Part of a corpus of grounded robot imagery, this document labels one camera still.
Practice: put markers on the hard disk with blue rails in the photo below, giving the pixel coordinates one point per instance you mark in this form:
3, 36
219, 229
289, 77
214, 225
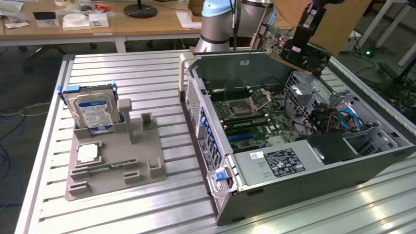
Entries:
93, 109

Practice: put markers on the wooden desk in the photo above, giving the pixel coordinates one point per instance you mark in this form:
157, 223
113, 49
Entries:
157, 26
59, 33

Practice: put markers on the black chair base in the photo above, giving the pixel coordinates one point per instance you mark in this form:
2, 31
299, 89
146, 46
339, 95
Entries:
42, 56

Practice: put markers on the blue expansion slot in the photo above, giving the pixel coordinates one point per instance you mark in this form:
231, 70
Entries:
242, 138

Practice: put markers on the black and white box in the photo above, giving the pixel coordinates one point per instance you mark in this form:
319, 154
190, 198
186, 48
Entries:
46, 19

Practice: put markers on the green lit power device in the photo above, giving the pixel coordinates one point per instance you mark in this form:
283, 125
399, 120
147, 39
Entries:
369, 52

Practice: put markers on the wooden cabinet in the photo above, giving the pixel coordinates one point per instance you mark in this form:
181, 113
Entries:
342, 26

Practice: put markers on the green RAM stick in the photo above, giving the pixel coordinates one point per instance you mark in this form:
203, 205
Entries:
111, 167

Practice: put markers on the blue case latch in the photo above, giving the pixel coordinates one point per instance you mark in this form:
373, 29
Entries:
218, 176

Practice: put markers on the silver CPU chip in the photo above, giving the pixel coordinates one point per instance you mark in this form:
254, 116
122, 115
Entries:
87, 154

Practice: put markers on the black Nvidia graphics card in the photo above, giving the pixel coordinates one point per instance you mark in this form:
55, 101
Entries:
273, 36

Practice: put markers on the grey parts rack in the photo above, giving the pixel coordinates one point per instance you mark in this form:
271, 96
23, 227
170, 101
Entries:
117, 151

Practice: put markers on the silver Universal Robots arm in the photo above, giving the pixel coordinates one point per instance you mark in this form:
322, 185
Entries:
218, 26

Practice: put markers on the grey power supply unit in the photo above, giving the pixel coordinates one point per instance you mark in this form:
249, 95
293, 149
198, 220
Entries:
279, 163

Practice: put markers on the plain white box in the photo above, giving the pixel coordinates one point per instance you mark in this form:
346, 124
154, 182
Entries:
98, 20

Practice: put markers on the installed RAM stick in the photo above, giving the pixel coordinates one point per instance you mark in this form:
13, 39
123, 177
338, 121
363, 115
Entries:
249, 122

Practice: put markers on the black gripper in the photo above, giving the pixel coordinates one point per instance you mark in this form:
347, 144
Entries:
301, 41

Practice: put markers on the CPU socket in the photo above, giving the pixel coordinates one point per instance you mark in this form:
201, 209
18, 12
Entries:
250, 102

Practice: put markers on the metal disk bay cage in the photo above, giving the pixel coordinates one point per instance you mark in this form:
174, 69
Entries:
305, 87

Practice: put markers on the red small package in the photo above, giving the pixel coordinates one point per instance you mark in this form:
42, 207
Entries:
101, 7

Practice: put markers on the black round lamp base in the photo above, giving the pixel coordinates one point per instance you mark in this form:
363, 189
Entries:
141, 11

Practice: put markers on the green motherboard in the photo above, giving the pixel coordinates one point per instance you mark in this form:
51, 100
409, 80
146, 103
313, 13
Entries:
277, 124

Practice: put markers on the open grey PC case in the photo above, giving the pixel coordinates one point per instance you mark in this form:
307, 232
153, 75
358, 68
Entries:
293, 195

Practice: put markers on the white paper stack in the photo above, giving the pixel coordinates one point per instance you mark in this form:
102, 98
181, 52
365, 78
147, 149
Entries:
189, 20

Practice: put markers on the white paper card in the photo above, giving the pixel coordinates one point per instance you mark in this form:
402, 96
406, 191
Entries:
17, 25

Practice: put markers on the white table frame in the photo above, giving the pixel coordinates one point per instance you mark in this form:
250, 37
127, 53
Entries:
381, 22

